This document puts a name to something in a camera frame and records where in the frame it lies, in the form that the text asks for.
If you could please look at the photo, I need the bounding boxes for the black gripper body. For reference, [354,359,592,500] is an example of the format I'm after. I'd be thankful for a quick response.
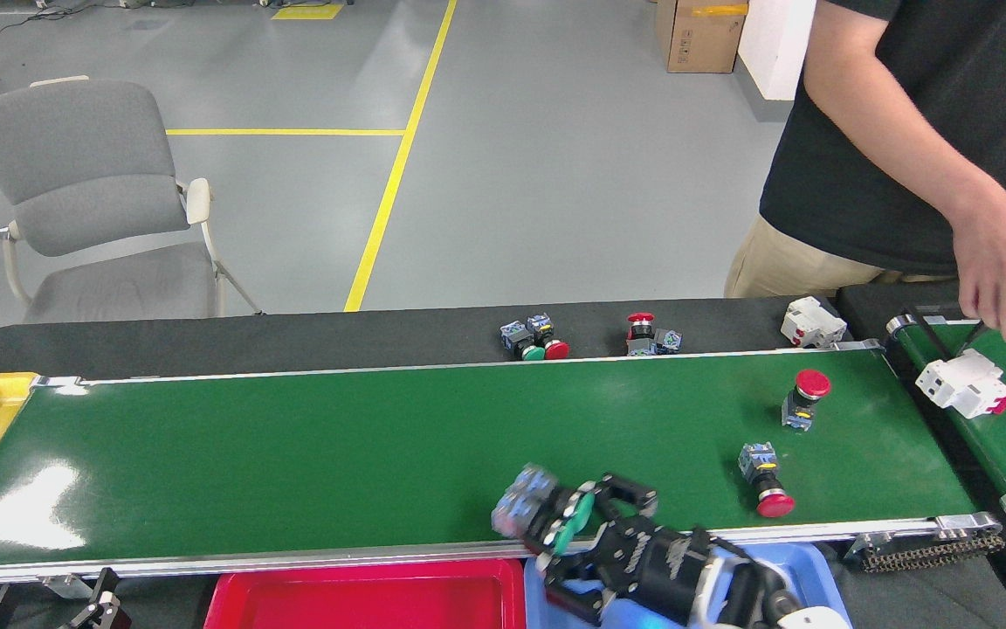
[612,515,718,626]

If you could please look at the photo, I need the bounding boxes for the white circuit breaker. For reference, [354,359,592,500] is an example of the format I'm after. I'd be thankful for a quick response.
[915,349,1006,419]
[781,296,848,349]

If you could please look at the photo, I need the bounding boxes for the long green conveyor belt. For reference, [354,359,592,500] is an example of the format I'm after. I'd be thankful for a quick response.
[0,339,1003,595]

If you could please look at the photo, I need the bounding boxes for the person's right hand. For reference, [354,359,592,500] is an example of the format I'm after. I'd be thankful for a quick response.
[948,197,1006,346]

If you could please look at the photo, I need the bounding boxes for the blue plastic bin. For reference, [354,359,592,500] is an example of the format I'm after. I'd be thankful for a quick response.
[522,542,853,629]

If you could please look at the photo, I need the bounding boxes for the red plastic bin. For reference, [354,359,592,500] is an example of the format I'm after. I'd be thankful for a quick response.
[203,557,528,629]

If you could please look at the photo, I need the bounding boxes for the grey office chair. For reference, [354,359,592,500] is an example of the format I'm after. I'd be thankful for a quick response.
[0,75,264,324]

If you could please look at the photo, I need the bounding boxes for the cardboard box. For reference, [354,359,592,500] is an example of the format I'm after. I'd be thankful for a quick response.
[654,0,750,74]

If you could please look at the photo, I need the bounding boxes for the person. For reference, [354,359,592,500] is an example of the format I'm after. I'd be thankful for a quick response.
[724,0,1006,302]

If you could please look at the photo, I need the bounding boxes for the conveyor drive chain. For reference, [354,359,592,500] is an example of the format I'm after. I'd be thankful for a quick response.
[857,531,1006,575]

